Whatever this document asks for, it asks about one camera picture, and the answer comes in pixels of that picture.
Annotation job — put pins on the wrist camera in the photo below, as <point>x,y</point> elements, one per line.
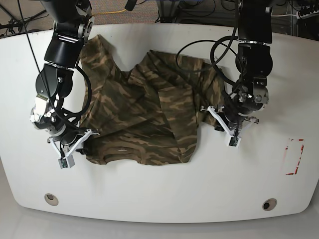
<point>232,141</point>
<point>66,162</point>

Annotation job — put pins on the left table grommet hole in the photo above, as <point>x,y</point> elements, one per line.
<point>51,199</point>

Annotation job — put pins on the right table grommet hole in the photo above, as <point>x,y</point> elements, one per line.
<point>269,204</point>

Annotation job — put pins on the red tape rectangle marking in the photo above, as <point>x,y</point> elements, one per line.
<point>293,155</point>

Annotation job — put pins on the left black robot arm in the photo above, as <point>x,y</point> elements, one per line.
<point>254,62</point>

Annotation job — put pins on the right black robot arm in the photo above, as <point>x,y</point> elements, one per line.
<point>73,21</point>

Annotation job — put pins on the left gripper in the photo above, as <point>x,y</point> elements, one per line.
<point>237,109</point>

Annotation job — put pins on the table grommet hole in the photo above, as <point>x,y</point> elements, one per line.
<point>51,199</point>
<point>269,204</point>

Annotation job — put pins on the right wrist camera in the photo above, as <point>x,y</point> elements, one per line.
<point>66,162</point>

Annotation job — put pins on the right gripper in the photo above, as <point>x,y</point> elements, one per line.
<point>60,123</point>

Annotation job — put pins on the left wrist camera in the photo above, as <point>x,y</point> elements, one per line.
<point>232,141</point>

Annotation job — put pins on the camouflage T-shirt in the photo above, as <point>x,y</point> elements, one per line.
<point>151,113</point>

